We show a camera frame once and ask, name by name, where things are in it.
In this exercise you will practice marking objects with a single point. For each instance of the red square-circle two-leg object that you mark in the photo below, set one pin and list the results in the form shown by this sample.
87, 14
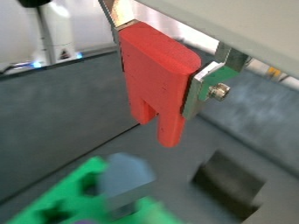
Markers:
159, 66

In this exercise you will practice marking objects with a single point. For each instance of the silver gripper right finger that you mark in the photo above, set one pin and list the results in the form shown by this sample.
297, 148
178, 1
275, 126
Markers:
207, 82

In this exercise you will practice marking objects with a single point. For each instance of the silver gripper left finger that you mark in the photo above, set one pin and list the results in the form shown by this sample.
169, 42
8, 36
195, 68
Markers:
119, 14

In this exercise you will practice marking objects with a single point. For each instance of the blue pentagon two-leg block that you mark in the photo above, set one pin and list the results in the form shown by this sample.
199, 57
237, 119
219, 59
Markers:
125, 183

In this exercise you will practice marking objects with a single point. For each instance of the black curved regrasp stand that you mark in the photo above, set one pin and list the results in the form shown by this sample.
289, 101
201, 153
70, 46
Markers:
230, 184

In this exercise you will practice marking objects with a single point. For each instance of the green shape-sorter fixture base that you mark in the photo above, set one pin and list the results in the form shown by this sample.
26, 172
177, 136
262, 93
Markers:
70, 204

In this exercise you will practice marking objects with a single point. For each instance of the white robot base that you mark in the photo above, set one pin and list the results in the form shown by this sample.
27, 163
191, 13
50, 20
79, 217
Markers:
51, 20

